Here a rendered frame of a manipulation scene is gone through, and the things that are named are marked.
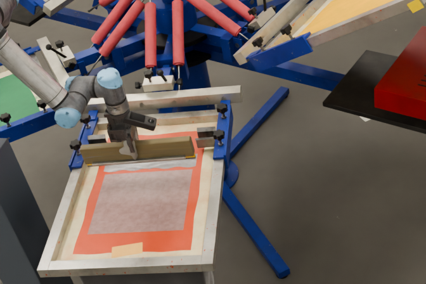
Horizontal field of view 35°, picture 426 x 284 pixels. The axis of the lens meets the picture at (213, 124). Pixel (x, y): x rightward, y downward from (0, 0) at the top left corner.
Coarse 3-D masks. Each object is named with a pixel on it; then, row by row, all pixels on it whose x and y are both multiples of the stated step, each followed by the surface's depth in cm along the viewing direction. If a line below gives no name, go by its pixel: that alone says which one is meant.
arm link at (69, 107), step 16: (0, 16) 207; (0, 32) 204; (0, 48) 205; (16, 48) 208; (16, 64) 208; (32, 64) 210; (32, 80) 210; (48, 80) 213; (48, 96) 213; (64, 96) 215; (80, 96) 221; (64, 112) 214; (80, 112) 218
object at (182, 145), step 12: (96, 144) 245; (108, 144) 244; (120, 144) 243; (144, 144) 241; (156, 144) 240; (168, 144) 239; (180, 144) 239; (192, 144) 241; (84, 156) 247; (96, 156) 246; (108, 156) 246; (120, 156) 245; (144, 156) 244; (156, 156) 244
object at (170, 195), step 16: (160, 176) 254; (176, 176) 252; (192, 176) 251; (144, 192) 249; (160, 192) 247; (176, 192) 246; (192, 192) 245; (144, 208) 242; (160, 208) 241; (176, 208) 240; (192, 208) 238; (144, 224) 236; (160, 224) 235; (176, 224) 234; (192, 224) 232; (144, 240) 230; (160, 240) 229; (176, 240) 228
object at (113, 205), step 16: (96, 176) 260; (112, 176) 258; (128, 176) 257; (144, 176) 255; (96, 192) 253; (112, 192) 251; (128, 192) 250; (96, 208) 246; (112, 208) 245; (128, 208) 244; (96, 224) 240; (112, 224) 238; (128, 224) 237; (80, 240) 235; (96, 240) 234; (112, 240) 233; (128, 240) 231
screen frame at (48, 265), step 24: (168, 120) 276; (192, 120) 275; (216, 120) 274; (216, 168) 247; (72, 192) 250; (216, 192) 238; (216, 216) 229; (48, 240) 233; (216, 240) 223; (48, 264) 224; (72, 264) 222; (96, 264) 221; (120, 264) 219; (144, 264) 217; (168, 264) 216; (192, 264) 214
